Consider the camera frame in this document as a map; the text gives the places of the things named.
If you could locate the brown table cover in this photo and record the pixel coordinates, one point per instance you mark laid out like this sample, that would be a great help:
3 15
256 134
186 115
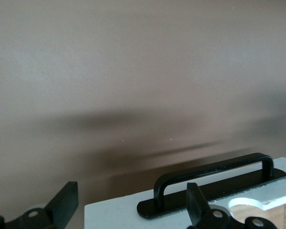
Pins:
133 59

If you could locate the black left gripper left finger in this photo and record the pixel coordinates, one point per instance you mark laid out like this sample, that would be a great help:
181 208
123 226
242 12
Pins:
59 210

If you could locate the white-fronted wooden drawer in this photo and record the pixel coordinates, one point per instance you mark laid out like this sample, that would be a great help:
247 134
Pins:
109 214

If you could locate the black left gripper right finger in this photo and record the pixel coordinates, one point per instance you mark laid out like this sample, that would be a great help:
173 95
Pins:
200 212

